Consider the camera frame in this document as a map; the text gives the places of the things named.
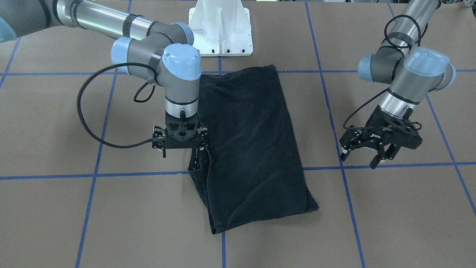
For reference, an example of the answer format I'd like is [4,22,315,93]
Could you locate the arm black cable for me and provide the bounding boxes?
[77,62,158,149]
[342,15,422,131]

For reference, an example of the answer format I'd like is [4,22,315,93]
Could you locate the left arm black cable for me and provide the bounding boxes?
[342,15,422,131]

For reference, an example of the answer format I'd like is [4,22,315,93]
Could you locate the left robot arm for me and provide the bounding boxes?
[339,0,457,169]

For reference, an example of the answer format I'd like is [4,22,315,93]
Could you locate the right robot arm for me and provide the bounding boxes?
[0,0,208,159]

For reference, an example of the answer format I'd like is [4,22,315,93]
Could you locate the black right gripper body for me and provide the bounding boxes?
[152,114,209,151]

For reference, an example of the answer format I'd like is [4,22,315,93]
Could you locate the black printed t-shirt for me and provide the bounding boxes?
[189,65,319,234]

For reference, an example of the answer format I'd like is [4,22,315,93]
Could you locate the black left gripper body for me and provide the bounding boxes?
[339,106,423,155]

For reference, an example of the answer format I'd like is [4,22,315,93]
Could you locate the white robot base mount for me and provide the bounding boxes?
[188,0,254,57]

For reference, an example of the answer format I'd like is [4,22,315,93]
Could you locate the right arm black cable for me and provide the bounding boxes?
[77,62,158,149]

